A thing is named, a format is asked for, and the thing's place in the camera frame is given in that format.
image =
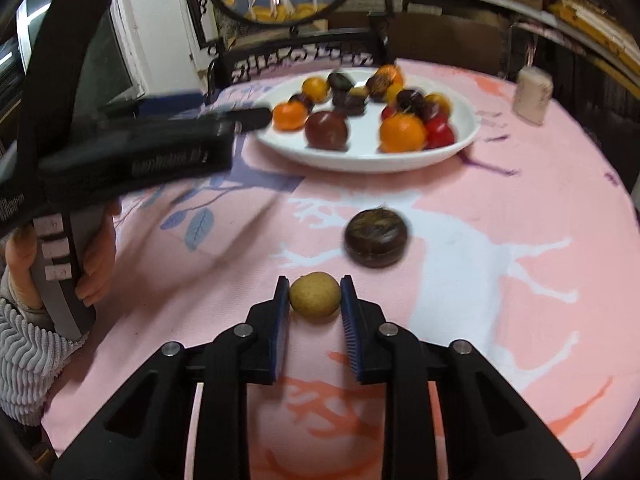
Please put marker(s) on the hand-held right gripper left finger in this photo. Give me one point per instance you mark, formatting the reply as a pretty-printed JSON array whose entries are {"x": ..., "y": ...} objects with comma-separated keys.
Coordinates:
[{"x": 280, "y": 330}]

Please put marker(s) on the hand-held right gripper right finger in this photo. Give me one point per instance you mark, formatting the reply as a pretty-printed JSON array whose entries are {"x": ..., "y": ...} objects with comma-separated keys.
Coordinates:
[{"x": 350, "y": 330}]

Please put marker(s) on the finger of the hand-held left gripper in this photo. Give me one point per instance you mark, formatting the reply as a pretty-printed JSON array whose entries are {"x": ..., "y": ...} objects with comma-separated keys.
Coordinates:
[{"x": 247, "y": 119}]

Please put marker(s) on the orange tangerine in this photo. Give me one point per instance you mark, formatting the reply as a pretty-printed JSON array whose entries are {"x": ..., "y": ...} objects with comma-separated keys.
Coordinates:
[
  {"x": 290, "y": 115},
  {"x": 393, "y": 73},
  {"x": 315, "y": 88}
]

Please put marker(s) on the yellow-brown round longan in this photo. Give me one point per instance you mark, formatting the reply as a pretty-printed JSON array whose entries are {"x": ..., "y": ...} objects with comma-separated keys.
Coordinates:
[{"x": 315, "y": 295}]

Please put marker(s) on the white plate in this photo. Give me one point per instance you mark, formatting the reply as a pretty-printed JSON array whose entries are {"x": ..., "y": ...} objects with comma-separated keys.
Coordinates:
[{"x": 350, "y": 157}]

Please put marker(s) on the red cherry tomato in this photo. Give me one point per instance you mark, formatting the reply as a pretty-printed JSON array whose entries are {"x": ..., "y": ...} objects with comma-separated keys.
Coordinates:
[
  {"x": 441, "y": 133},
  {"x": 388, "y": 111}
]

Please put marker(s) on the person's left hand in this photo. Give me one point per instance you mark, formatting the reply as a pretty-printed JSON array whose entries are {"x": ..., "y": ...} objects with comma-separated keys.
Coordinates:
[{"x": 97, "y": 260}]

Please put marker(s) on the dark red plum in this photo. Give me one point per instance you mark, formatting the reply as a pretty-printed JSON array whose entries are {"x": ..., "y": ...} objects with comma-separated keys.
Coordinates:
[
  {"x": 301, "y": 102},
  {"x": 409, "y": 101},
  {"x": 429, "y": 111}
]

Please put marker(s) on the dark red tomato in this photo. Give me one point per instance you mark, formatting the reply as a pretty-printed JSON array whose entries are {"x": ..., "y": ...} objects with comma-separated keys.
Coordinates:
[{"x": 326, "y": 131}]

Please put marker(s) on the small yellow kumquat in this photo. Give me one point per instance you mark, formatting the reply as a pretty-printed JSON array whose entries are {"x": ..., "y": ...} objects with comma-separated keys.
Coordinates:
[{"x": 358, "y": 92}]

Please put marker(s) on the white framed window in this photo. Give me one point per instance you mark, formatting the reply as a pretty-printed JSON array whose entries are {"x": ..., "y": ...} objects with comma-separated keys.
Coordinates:
[{"x": 150, "y": 35}]

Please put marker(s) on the pink floral tablecloth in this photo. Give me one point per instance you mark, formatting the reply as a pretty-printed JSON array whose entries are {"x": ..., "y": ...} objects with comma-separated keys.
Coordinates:
[{"x": 475, "y": 260}]

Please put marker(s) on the yellow-orange tangerine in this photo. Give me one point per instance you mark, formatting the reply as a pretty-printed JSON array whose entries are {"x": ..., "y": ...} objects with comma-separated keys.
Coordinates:
[
  {"x": 393, "y": 93},
  {"x": 440, "y": 102}
]

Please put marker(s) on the brown wooden board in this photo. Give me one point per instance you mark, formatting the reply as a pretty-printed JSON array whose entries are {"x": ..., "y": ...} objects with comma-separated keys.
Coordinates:
[{"x": 450, "y": 42}]

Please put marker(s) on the pink drink can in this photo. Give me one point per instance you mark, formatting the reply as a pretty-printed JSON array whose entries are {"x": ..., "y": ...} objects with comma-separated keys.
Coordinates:
[{"x": 534, "y": 94}]

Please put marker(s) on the stack of yellow flat boxes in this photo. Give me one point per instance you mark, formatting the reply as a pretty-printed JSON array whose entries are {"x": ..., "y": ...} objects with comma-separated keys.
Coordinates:
[{"x": 590, "y": 20}]

